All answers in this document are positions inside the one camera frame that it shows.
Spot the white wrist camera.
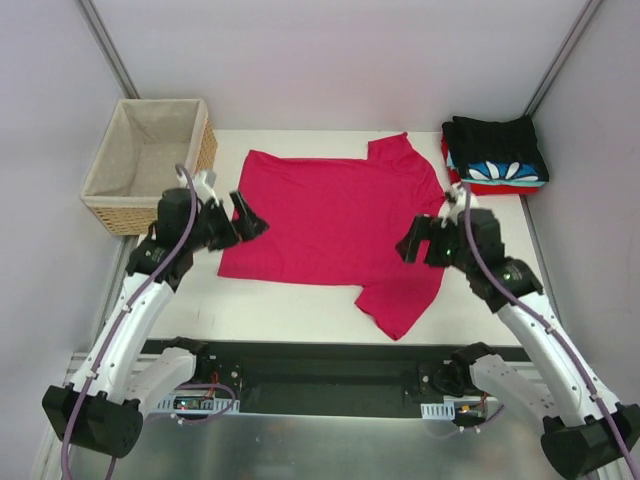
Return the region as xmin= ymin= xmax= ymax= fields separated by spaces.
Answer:
xmin=442 ymin=182 xmax=480 ymax=225
xmin=192 ymin=169 xmax=218 ymax=204

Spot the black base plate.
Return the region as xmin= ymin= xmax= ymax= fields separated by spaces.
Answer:
xmin=186 ymin=341 xmax=487 ymax=419

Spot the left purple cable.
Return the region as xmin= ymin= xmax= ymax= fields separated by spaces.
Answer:
xmin=59 ymin=163 xmax=236 ymax=480

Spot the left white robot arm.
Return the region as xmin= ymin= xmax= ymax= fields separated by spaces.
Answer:
xmin=42 ymin=188 xmax=269 ymax=459

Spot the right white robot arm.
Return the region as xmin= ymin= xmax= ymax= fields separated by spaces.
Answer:
xmin=396 ymin=208 xmax=639 ymax=479

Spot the wicker basket with liner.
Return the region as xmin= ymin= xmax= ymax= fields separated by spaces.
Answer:
xmin=81 ymin=99 xmax=217 ymax=236

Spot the pink t shirt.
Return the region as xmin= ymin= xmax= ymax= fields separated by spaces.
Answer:
xmin=218 ymin=133 xmax=444 ymax=340

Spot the right aluminium frame post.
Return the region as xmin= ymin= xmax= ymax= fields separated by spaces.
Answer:
xmin=523 ymin=0 xmax=606 ymax=118

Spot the aluminium frame post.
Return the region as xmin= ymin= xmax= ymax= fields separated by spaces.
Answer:
xmin=74 ymin=0 xmax=140 ymax=99
xmin=523 ymin=0 xmax=606 ymax=118

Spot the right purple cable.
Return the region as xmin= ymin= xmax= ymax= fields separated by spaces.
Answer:
xmin=424 ymin=182 xmax=636 ymax=480

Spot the red t shirt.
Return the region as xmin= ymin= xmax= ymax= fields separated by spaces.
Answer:
xmin=441 ymin=137 xmax=539 ymax=196

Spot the purple cable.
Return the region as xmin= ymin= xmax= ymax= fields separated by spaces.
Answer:
xmin=59 ymin=163 xmax=236 ymax=480
xmin=424 ymin=182 xmax=636 ymax=480

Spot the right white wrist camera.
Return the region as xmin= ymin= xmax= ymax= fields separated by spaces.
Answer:
xmin=442 ymin=182 xmax=480 ymax=225

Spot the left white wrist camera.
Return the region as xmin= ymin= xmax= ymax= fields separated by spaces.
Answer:
xmin=192 ymin=169 xmax=218 ymax=204

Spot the left aluminium frame post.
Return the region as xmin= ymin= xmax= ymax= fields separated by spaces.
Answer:
xmin=74 ymin=0 xmax=140 ymax=99

